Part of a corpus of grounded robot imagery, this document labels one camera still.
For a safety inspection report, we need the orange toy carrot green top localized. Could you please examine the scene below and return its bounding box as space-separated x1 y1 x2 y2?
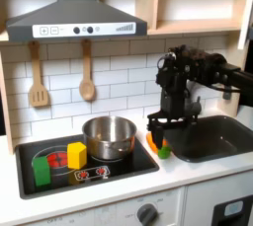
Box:
145 131 173 160

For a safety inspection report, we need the steel pot with handles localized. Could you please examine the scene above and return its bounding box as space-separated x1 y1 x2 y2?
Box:
81 114 138 161

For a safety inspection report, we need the dark grey tap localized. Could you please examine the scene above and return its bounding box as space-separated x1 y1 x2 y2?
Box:
184 85 233 117

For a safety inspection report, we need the black toy cooktop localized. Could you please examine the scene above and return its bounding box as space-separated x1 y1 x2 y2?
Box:
14 133 160 200

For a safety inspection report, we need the dark grey sink basin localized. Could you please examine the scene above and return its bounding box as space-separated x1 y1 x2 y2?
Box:
164 114 253 164

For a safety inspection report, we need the grey oven knob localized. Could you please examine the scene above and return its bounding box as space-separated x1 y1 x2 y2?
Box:
136 203 158 226

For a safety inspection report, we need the yellow toy block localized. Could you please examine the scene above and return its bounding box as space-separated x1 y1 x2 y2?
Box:
66 141 88 171

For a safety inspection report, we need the wooden spoon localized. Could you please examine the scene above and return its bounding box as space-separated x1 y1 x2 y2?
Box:
78 38 97 102

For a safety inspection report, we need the white oven front panel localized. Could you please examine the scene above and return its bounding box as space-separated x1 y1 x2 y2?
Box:
19 187 186 226

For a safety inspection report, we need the black appliance door window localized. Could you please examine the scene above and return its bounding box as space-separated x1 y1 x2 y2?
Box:
211 194 253 226

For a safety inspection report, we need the white cabinet door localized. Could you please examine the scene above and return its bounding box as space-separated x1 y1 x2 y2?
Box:
237 0 253 50

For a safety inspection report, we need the green toy block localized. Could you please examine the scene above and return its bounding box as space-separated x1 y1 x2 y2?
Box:
32 156 52 188

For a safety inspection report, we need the wooden slotted spatula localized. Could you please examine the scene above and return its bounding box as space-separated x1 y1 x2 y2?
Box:
28 40 51 108

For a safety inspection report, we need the grey range hood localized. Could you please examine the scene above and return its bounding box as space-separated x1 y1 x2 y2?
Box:
5 0 148 42

